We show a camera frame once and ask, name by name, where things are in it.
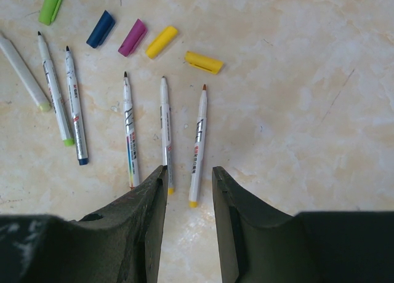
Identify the magenta pen cap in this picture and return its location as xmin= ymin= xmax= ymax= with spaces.
xmin=118 ymin=18 xmax=148 ymax=57

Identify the orange yellow pen cap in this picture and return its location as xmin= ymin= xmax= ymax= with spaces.
xmin=185 ymin=51 xmax=223 ymax=74

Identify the orange capped pen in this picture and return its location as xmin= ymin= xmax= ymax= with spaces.
xmin=188 ymin=84 xmax=207 ymax=208

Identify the light green capped pen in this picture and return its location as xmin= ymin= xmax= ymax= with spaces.
xmin=38 ymin=31 xmax=74 ymax=146

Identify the magenta capped pen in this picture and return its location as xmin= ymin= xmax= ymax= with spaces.
xmin=123 ymin=71 xmax=140 ymax=189

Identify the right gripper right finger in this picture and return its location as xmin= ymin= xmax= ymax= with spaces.
xmin=212 ymin=166 xmax=393 ymax=282

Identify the peach capped pen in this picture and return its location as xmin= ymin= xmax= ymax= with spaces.
xmin=1 ymin=34 xmax=51 ymax=112

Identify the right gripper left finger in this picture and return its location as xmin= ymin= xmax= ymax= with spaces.
xmin=1 ymin=166 xmax=167 ymax=282

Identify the yellow capped pen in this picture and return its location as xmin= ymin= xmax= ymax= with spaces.
xmin=160 ymin=76 xmax=174 ymax=194

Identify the light green pen cap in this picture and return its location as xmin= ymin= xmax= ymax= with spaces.
xmin=38 ymin=0 xmax=62 ymax=26

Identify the dark blue pen cap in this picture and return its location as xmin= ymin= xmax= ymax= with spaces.
xmin=86 ymin=10 xmax=116 ymax=49

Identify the dark blue capped pen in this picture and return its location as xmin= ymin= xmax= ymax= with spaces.
xmin=65 ymin=46 xmax=89 ymax=165

